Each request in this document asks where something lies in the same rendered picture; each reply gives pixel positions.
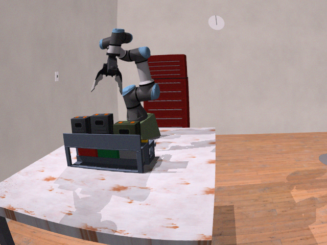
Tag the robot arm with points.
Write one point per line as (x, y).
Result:
(148, 89)

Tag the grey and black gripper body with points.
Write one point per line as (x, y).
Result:
(105, 65)

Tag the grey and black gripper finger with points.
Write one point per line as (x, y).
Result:
(118, 78)
(98, 78)

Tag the dark grey bin rack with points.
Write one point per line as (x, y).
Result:
(109, 142)

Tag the red bin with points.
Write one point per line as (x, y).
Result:
(88, 152)

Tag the grey open bin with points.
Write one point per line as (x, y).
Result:
(129, 155)

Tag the green open bin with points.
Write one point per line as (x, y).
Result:
(108, 154)

